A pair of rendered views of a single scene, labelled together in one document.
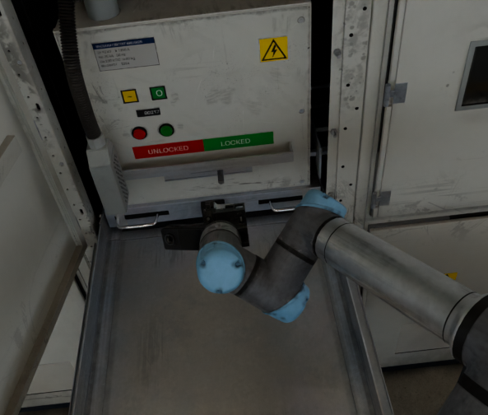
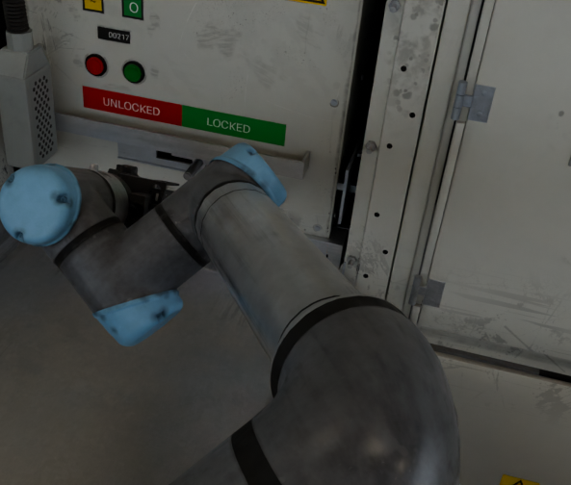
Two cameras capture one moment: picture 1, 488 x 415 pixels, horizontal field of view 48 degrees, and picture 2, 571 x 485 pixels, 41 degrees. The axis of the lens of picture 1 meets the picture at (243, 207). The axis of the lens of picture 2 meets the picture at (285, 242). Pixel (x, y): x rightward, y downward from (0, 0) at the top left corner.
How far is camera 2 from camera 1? 41 cm
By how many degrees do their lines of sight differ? 14
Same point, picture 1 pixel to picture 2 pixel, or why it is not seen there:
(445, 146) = (545, 228)
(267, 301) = (96, 289)
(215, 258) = (29, 176)
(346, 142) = (388, 172)
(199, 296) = (86, 330)
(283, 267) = (142, 241)
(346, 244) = (230, 210)
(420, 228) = (484, 372)
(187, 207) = not seen: hidden behind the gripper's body
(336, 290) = not seen: hidden behind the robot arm
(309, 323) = (221, 422)
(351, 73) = (412, 50)
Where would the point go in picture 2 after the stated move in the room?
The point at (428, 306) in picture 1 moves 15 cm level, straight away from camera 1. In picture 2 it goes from (274, 302) to (411, 224)
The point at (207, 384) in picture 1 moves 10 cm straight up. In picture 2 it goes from (12, 445) to (1, 384)
